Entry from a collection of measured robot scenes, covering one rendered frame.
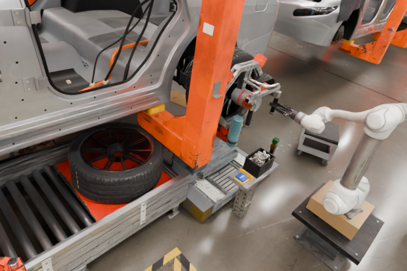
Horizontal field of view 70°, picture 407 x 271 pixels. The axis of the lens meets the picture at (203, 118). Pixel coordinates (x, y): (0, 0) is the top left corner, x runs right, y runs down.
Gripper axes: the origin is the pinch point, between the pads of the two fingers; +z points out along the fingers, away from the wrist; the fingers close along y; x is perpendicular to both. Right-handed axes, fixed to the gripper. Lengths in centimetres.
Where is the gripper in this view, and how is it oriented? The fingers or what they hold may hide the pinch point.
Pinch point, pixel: (274, 104)
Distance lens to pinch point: 239.0
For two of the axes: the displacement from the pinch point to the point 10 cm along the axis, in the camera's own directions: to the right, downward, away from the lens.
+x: 1.5, -8.3, -5.4
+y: 6.9, -3.0, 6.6
